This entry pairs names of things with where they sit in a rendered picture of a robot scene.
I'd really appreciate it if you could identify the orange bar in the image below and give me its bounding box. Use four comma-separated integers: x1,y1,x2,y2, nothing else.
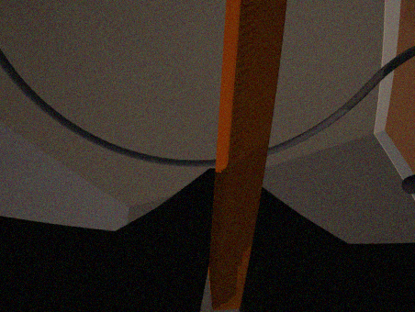
207,0,286,311

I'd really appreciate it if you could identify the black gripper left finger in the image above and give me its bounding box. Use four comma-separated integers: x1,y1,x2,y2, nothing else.
0,168,215,312

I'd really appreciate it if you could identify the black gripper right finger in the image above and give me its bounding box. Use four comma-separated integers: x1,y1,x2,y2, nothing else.
240,187,415,312

